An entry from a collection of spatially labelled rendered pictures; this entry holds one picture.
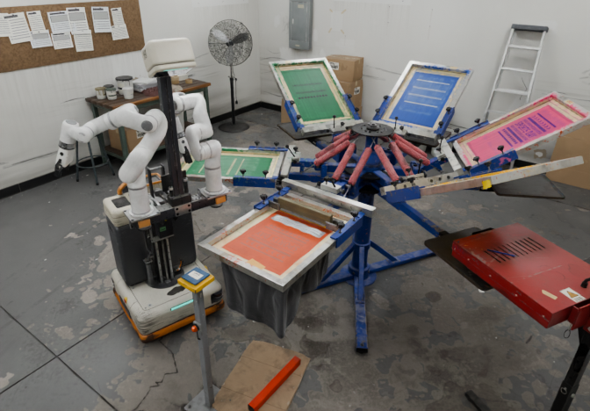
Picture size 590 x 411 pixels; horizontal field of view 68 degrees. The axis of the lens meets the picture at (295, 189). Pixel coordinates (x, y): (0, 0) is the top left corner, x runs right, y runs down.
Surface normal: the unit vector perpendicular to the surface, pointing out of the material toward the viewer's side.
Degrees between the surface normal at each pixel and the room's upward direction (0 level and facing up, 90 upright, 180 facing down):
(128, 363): 0
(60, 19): 89
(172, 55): 64
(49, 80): 90
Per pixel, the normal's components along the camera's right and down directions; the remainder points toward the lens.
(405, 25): -0.58, 0.36
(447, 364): 0.01, -0.89
